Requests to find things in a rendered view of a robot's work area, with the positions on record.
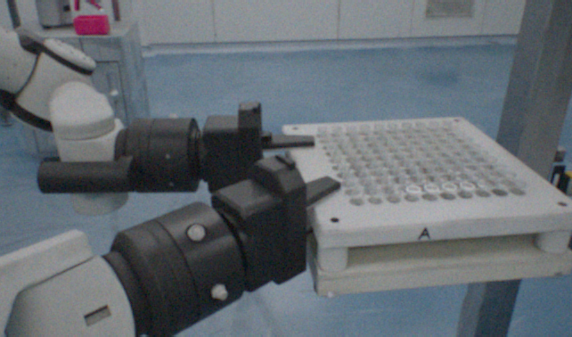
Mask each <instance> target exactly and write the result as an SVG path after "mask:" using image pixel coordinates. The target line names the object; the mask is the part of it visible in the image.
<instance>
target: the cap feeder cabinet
mask: <svg viewBox="0 0 572 337"><path fill-rule="evenodd" d="M138 20H139V18H122V21H114V19H113V18H109V24H110V31H109V32H108V33H107V34H105V35H77V34H76V31H75V27H74V24H68V25H62V26H57V27H58V28H56V29H52V27H53V26H42V25H40V24H39V20H32V21H30V22H28V23H26V24H24V25H23V26H21V27H19V28H17V29H14V30H12V32H13V31H16V30H20V29H26V30H28V31H31V32H33V33H35V34H37V35H39V36H40V37H43V38H45V39H49V38H55V39H58V40H60V41H62V42H64V43H66V44H68V45H71V46H73V47H75V48H77V49H78V50H79V51H80V52H81V53H83V54H85V55H87V56H88V57H89V58H91V59H92V60H93V61H94V63H95V66H96V68H95V70H94V72H93V74H92V76H89V77H90V79H91V80H92V82H93V84H94V88H95V90H96V91H97V92H98V93H100V94H102V95H105V97H106V99H107V102H108V103H109V104H110V107H111V108H112V110H113V113H114V118H115V119H119V120H120V122H121V123H122V125H123V127H124V128H127V127H128V126H129V124H130V123H131V122H132V121H133V120H134V119H136V118H150V117H151V110H150V109H149V103H148V96H147V89H146V81H145V75H144V67H143V55H142V48H141V41H140V33H139V26H138V24H139V23H138ZM22 126H23V130H24V134H25V137H26V141H27V145H28V149H29V154H32V155H33V158H40V159H42V162H40V163H39V164H42V163H44V162H48V161H45V158H52V157H60V154H59V151H58V146H57V143H56V139H55V135H54V134H46V133H42V132H38V131H36V130H34V129H32V128H29V127H26V126H24V125H23V124H22Z"/></svg>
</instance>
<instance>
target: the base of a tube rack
mask: <svg viewBox="0 0 572 337"><path fill-rule="evenodd" d="M535 236H536V234H515V235H511V234H504V235H496V236H480V237H470V238H462V239H446V240H435V241H427V242H402V243H393V244H379V245H373V246H371V245H368V246H358V247H348V255H347V266H346V268H345V269H343V271H342V270H341V272H338V273H329V271H325V270H323V269H321V268H319V266H318V265H317V248H318V242H317V240H316V238H315V233H314V232H313V233H311V234H309V235H307V236H306V259H307V263H308V265H309V269H310V272H311V276H312V279H313V282H315V290H316V294H317V296H327V295H329V294H328V293H327V292H336V294H346V293H356V292H375V291H385V290H395V289H404V288H414V287H424V286H433V285H443V284H463V283H471V284H472V282H473V283H483V282H493V281H502V280H512V279H522V278H533V277H542V276H552V275H554V273H558V272H563V273H562V274H563V275H569V273H570V270H571V268H572V250H571V249H570V248H568V247H567V249H566V251H565V252H564V253H561V254H553V253H549V252H546V251H542V250H541V249H539V248H538V247H537V246H535Z"/></svg>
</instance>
